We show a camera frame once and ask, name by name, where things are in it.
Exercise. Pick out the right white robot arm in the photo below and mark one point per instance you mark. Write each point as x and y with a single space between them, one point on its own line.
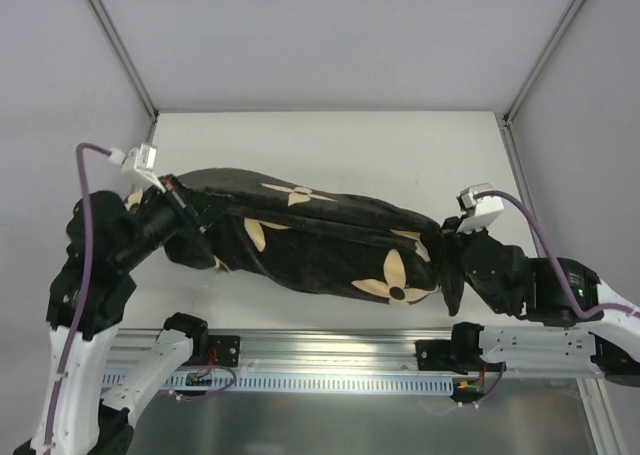
573 322

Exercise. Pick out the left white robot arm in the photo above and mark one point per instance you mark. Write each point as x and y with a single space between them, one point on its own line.
87 301

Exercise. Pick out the aluminium mounting rail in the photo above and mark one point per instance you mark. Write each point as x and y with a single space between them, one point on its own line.
330 347

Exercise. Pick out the left black base bracket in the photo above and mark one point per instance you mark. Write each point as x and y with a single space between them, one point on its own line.
222 350

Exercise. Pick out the white slotted cable duct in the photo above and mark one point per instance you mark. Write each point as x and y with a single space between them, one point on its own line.
183 381

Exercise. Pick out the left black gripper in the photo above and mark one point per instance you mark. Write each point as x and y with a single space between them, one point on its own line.
185 207

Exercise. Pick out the right aluminium frame post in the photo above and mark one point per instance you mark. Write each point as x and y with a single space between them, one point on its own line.
552 44

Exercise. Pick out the right black base bracket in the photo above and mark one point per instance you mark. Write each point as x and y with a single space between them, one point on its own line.
435 355

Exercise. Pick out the black floral plush pillowcase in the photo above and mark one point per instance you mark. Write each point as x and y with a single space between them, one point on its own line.
315 242

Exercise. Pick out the black base bracket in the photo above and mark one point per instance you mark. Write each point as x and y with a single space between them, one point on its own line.
435 355
222 350

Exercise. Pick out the aluminium frame post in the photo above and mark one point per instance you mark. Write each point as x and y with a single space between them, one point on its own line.
108 27
552 44

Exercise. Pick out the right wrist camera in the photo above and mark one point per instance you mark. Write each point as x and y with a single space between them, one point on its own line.
479 210

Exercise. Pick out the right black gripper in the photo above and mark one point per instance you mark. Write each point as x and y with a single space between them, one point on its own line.
458 245

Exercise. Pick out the left aluminium frame post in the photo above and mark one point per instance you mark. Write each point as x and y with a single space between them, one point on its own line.
108 27

